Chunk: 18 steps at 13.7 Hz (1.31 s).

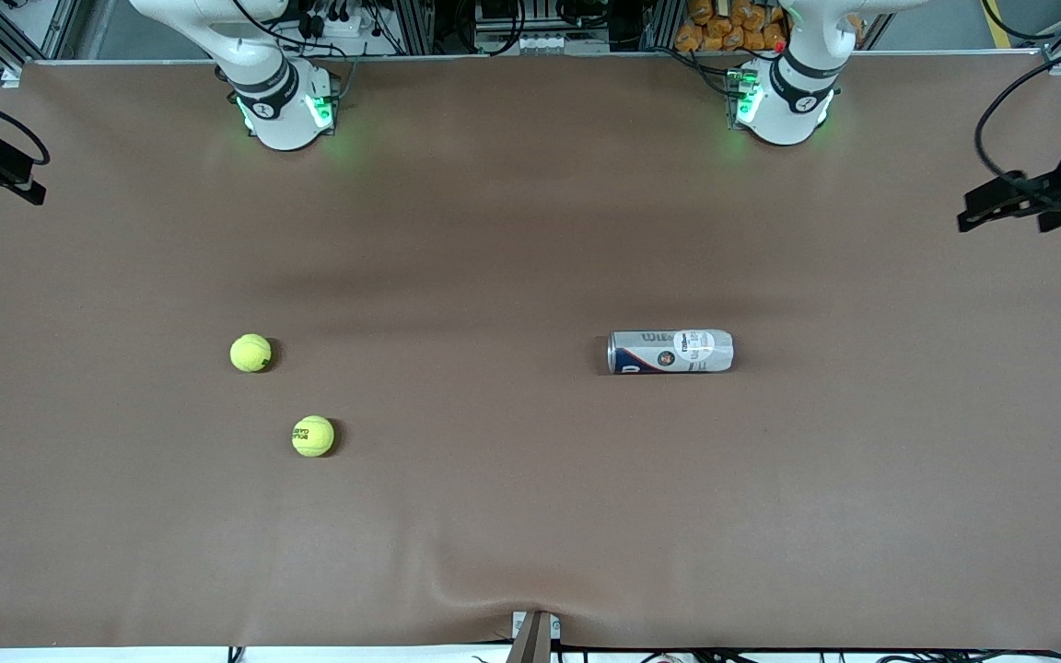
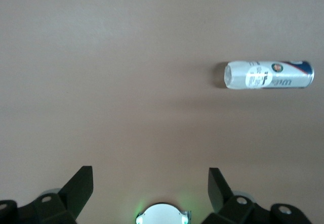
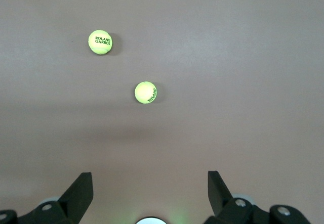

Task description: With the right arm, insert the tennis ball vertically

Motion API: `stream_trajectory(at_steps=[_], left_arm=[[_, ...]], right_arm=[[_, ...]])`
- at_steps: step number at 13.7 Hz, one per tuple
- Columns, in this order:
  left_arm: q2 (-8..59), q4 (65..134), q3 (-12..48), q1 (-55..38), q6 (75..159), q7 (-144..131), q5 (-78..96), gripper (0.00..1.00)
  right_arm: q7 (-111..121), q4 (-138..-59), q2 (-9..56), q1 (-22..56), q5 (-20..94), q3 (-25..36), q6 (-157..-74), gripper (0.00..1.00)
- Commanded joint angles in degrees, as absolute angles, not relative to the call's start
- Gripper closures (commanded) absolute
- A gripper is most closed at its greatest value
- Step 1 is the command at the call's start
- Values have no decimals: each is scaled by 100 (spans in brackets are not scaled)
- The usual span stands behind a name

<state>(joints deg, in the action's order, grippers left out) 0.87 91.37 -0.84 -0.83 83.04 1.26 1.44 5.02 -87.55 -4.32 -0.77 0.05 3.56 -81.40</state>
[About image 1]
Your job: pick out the silver blue tennis ball can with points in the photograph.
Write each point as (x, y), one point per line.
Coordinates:
(678, 352)

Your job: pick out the yellow tennis ball black print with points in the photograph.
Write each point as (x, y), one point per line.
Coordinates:
(313, 436)

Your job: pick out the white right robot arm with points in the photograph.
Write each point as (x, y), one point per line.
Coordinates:
(277, 101)

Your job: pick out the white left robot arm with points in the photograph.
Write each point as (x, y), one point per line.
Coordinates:
(788, 106)

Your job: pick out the orange packaged goods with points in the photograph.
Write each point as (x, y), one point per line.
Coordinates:
(705, 32)

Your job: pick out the white power strip black plugs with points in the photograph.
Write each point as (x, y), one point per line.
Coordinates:
(346, 23)

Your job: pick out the white terminal block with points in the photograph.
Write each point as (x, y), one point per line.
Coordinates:
(544, 42)

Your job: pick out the black equipment box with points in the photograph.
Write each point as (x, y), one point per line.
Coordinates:
(503, 14)

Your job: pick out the brown table mat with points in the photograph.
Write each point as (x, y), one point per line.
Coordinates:
(530, 506)

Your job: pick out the aluminium frame post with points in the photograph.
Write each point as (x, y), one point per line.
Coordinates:
(413, 23)
(659, 23)

